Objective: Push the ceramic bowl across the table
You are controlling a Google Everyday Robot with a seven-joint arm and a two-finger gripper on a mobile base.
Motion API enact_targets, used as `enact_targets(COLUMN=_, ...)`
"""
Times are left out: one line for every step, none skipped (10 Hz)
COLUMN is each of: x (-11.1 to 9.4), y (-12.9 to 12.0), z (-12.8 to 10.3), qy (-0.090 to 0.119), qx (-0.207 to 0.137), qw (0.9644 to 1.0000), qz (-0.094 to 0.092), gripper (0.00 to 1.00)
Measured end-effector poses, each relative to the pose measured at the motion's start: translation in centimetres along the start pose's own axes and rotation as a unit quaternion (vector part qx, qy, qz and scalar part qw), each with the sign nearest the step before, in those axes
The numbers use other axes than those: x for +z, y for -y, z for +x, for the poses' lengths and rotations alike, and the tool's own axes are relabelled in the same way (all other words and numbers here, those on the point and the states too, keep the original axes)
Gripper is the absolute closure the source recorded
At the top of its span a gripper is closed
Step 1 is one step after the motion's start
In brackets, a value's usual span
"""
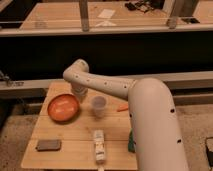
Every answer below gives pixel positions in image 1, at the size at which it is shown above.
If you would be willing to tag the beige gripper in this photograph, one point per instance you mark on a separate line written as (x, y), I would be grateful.
(81, 97)

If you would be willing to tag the orange ceramic bowl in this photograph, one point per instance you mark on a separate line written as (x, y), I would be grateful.
(63, 107)

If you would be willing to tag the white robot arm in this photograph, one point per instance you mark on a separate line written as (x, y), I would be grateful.
(157, 136)

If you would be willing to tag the clear plastic cup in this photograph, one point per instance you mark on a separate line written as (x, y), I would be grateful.
(98, 106)

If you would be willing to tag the white remote-like bottle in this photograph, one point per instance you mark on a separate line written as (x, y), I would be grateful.
(99, 146)

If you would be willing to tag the orange carrot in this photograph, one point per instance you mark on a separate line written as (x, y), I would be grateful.
(123, 107)

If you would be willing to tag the grey brown sponge block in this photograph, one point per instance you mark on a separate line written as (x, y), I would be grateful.
(48, 145)

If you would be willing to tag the green sponge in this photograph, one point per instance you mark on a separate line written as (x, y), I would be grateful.
(131, 143)

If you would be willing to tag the white paper sheet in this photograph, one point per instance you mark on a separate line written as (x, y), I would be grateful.
(106, 14)

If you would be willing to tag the grey metal post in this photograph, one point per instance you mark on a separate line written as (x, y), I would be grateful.
(174, 14)
(83, 7)

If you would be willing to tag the grey metal post right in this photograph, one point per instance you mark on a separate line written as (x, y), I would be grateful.
(174, 14)

